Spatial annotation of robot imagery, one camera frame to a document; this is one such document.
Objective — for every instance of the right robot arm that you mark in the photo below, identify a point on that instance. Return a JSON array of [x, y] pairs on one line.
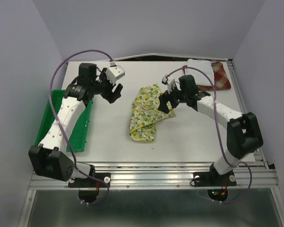
[[242, 129]]

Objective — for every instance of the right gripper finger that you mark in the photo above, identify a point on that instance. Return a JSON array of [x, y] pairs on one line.
[[163, 107], [164, 98]]

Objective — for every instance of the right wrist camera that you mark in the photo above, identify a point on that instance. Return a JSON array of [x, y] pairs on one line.
[[169, 81]]

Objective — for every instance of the white skirt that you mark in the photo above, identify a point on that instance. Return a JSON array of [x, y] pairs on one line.
[[205, 67]]

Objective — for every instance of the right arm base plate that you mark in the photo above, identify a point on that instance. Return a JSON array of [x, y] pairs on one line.
[[207, 179]]

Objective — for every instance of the green plastic tray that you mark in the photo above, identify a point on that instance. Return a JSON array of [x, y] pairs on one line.
[[79, 133]]

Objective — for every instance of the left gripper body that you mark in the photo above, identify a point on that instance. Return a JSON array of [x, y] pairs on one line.
[[103, 86]]

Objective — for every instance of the yellow floral skirt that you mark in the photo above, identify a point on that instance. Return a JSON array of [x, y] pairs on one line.
[[145, 114]]

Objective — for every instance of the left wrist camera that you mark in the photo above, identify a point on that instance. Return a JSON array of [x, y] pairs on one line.
[[114, 73]]

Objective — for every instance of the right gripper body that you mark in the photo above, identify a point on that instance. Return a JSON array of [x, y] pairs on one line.
[[177, 96]]

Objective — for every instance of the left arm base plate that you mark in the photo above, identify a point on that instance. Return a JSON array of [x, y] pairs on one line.
[[89, 183]]

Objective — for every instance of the aluminium rail frame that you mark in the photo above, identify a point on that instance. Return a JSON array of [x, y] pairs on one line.
[[189, 143]]

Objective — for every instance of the red plaid skirt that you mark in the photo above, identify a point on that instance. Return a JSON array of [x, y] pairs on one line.
[[221, 81]]

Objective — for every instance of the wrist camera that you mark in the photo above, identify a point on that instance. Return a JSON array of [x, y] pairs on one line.
[[169, 81], [114, 73]]

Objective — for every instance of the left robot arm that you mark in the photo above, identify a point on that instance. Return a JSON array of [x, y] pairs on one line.
[[49, 157]]

